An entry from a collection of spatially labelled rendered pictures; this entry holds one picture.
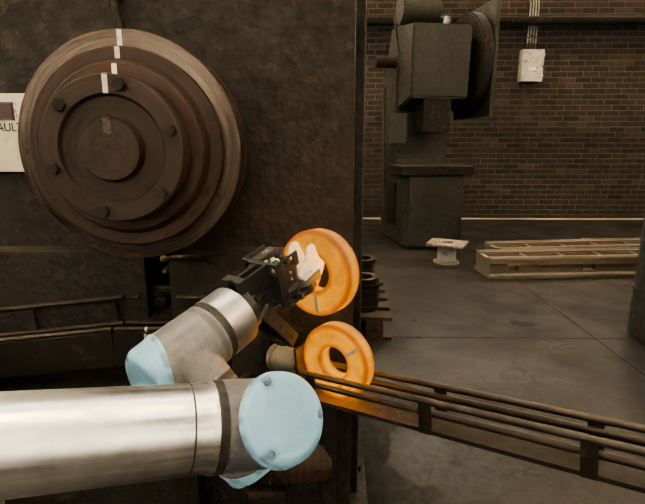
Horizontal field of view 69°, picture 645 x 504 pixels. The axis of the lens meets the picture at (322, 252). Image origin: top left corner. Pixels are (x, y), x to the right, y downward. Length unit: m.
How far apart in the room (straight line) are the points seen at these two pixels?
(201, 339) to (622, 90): 7.90
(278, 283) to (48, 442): 0.38
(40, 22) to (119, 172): 0.48
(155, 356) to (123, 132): 0.52
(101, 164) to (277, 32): 0.49
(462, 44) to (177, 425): 5.09
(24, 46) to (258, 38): 0.54
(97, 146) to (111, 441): 0.67
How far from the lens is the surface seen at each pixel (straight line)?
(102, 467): 0.47
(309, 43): 1.18
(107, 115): 1.03
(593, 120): 8.06
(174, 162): 0.97
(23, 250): 1.37
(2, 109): 1.37
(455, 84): 5.29
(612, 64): 8.20
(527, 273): 4.41
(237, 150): 1.03
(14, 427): 0.46
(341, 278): 0.80
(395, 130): 5.08
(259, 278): 0.70
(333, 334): 0.94
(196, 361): 0.61
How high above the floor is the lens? 1.13
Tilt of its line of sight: 13 degrees down
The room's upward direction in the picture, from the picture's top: straight up
